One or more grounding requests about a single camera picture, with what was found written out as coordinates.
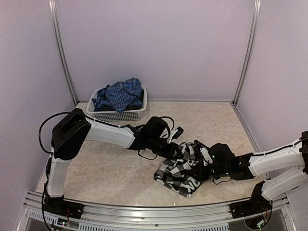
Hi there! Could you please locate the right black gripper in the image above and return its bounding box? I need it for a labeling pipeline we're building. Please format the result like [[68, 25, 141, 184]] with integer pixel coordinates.
[[188, 163, 230, 182]]

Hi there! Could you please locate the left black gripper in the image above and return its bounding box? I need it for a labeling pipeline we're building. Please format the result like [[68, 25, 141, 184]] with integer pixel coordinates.
[[148, 136, 184, 160]]

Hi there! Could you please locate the black white plaid shirt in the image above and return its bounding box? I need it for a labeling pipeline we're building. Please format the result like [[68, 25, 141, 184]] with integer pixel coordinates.
[[154, 140, 209, 198]]

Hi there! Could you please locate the white plastic basket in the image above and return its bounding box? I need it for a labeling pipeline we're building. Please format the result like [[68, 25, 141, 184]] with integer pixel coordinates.
[[86, 86, 148, 122]]

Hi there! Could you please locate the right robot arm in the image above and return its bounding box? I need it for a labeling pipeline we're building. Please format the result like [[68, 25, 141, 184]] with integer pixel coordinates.
[[189, 131, 308, 214]]

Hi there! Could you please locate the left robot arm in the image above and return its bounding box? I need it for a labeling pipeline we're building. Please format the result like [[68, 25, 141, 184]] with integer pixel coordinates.
[[39, 108, 183, 214]]

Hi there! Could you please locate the blue checkered shirt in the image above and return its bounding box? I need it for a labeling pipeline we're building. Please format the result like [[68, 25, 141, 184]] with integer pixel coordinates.
[[92, 77, 144, 113]]

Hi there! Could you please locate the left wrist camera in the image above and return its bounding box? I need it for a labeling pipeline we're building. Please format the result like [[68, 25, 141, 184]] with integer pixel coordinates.
[[167, 127, 184, 143]]

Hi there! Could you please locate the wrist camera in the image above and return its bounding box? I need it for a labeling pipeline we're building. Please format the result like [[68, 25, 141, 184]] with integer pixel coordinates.
[[167, 127, 184, 143], [200, 147, 213, 163]]

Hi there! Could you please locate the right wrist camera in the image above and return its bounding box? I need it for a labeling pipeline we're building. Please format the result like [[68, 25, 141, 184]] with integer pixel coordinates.
[[200, 147, 213, 163]]

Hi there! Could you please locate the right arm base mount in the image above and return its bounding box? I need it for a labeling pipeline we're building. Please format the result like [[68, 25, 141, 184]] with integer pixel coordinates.
[[229, 180, 272, 218]]

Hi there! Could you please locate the front aluminium rail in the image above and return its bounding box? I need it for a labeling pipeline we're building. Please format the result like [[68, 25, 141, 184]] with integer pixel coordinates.
[[23, 196, 293, 231]]

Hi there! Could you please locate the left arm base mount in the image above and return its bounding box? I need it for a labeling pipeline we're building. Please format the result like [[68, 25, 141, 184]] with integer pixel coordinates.
[[42, 189, 84, 219]]

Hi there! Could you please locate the right aluminium frame post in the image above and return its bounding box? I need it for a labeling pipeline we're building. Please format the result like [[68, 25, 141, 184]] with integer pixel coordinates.
[[232, 0, 261, 108]]

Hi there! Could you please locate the aluminium frame post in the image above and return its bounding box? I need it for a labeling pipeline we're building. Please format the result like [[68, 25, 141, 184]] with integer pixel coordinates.
[[48, 0, 79, 106], [232, 0, 261, 108]]

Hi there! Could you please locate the left aluminium frame post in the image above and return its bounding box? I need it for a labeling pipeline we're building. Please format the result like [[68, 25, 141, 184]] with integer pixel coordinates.
[[48, 0, 79, 106]]

